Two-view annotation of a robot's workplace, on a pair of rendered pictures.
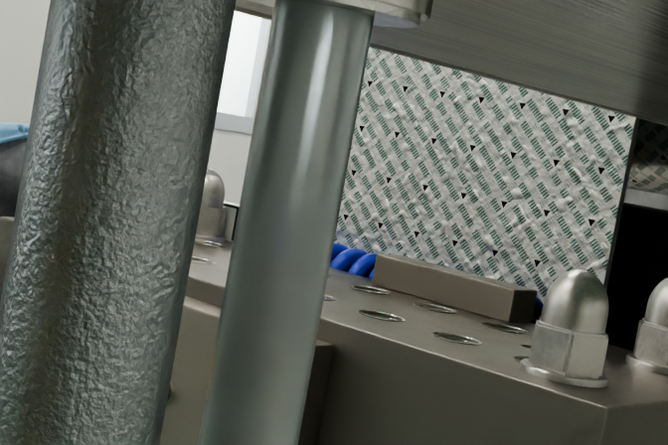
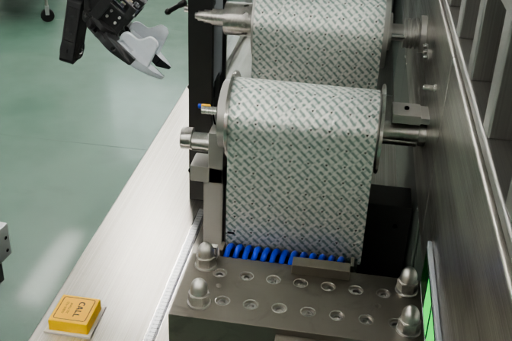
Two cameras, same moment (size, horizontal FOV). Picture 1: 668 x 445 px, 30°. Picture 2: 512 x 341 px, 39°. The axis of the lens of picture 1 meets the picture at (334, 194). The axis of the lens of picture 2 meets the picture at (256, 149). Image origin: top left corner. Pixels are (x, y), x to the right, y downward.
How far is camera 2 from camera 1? 0.85 m
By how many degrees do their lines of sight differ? 40
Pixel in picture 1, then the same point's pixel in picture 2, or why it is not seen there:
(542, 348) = (407, 330)
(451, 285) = (324, 272)
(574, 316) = (415, 322)
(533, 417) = not seen: outside the picture
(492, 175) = (314, 218)
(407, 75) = (270, 186)
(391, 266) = (299, 268)
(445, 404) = not seen: outside the picture
